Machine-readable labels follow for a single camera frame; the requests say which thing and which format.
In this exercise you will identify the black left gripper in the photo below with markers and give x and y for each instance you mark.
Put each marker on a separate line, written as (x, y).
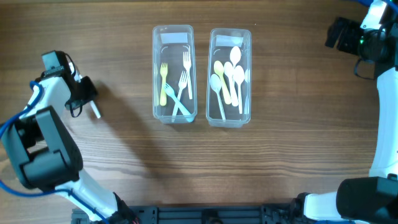
(91, 91)

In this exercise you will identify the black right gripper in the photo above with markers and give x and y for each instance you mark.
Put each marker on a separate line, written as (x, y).
(351, 28)

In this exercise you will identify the white plastic fork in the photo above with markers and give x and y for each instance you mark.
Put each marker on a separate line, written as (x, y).
(181, 86)
(170, 92)
(187, 66)
(95, 109)

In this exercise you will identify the yellow plastic fork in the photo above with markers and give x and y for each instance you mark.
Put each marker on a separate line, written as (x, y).
(163, 74)

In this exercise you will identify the white plastic spoon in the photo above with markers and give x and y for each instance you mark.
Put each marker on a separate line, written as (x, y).
(235, 55)
(229, 71)
(215, 84)
(239, 78)

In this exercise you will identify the yellow plastic spoon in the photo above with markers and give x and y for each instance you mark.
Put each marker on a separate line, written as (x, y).
(219, 70)

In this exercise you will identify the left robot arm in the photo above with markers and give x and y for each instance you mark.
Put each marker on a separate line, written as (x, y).
(42, 152)

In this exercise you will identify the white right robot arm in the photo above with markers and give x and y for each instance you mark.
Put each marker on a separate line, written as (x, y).
(371, 199)

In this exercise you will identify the clear plastic container left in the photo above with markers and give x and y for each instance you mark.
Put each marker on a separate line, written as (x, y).
(168, 45)

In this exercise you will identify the clear plastic container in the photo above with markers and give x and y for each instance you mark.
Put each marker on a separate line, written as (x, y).
(168, 45)
(222, 40)

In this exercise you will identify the clear plastic container right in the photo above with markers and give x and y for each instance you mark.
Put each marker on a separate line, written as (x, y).
(222, 40)

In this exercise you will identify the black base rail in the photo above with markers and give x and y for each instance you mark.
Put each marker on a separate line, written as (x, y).
(262, 214)

